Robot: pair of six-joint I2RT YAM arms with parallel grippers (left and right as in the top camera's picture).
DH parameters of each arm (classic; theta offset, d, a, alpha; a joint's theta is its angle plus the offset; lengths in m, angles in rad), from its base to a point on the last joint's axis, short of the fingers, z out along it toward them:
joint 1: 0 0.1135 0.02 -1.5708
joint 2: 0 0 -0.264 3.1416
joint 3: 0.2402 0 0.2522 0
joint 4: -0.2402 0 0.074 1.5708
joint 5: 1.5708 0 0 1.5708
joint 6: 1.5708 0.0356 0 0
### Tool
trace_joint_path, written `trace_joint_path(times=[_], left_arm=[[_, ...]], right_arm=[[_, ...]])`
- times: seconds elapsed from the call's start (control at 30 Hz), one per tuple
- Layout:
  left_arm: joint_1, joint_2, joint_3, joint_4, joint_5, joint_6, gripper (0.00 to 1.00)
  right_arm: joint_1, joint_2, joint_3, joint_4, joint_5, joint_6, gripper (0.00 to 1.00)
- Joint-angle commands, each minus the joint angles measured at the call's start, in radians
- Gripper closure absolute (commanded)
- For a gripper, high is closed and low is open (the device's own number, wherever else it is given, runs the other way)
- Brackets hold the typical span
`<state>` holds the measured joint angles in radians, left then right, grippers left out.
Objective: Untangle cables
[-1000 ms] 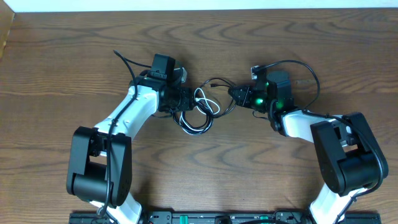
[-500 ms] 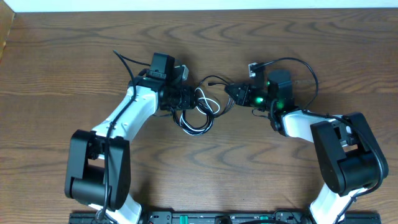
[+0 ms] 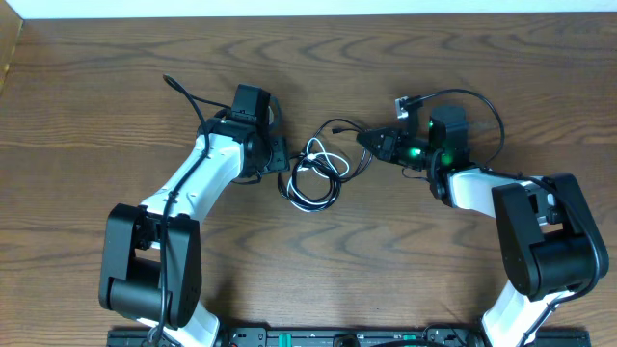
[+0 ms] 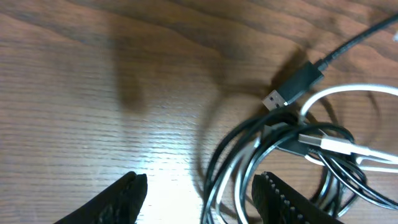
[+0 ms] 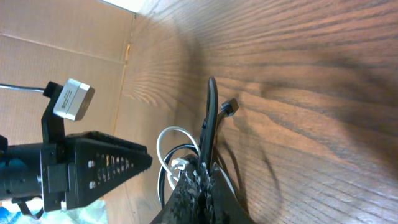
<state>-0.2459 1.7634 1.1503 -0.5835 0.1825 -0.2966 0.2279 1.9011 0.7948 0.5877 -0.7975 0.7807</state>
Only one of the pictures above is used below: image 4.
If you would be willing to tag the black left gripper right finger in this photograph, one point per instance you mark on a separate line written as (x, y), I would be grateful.
(278, 203)

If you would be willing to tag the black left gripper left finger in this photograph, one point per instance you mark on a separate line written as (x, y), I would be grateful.
(120, 203)

